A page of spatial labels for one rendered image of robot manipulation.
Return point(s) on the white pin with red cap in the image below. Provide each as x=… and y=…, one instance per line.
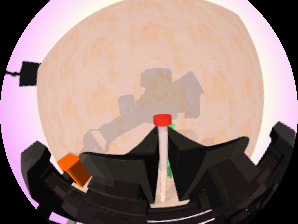
x=162, y=122

